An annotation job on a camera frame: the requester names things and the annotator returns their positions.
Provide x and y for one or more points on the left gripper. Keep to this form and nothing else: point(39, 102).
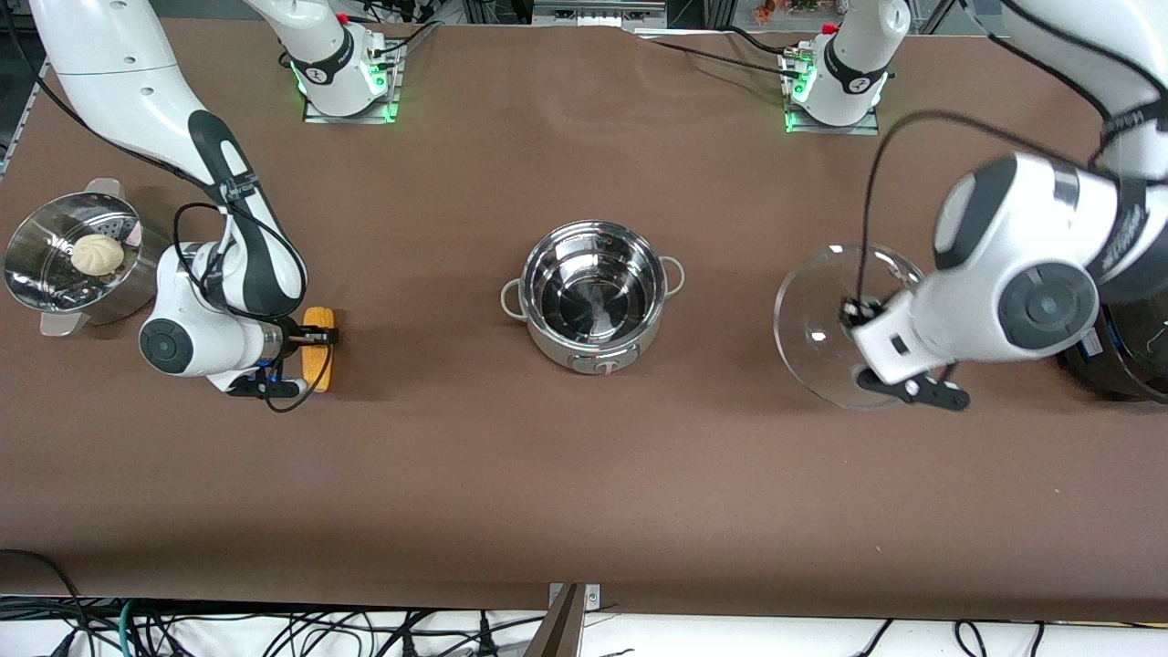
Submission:
point(851, 309)

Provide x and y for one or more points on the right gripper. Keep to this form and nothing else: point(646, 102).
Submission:
point(292, 339)

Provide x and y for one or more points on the yellow corn cob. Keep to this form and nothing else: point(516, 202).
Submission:
point(319, 317)

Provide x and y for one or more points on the glass pot lid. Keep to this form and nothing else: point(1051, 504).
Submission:
point(812, 310)

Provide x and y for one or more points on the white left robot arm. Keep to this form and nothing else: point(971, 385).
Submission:
point(1004, 228)

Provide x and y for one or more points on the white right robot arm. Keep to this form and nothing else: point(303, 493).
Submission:
point(119, 82)

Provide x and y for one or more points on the stainless steel steamer pot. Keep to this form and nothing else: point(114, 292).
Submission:
point(128, 283)

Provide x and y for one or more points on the white steamed bun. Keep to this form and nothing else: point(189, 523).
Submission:
point(97, 255)

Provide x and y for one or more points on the black round appliance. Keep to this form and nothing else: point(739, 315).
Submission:
point(1131, 370)

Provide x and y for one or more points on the brown table cover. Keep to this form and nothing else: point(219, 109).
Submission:
point(584, 474)

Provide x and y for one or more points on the brown angled bar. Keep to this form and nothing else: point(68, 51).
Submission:
point(558, 634)

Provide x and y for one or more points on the grey equipment box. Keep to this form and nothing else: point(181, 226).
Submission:
point(598, 11)

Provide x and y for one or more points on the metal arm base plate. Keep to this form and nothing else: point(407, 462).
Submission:
point(835, 130)
point(351, 117)

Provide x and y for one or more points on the aluminium frame profile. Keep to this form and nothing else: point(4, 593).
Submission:
point(18, 128)

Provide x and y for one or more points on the metal table bracket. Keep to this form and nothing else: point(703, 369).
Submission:
point(591, 595)

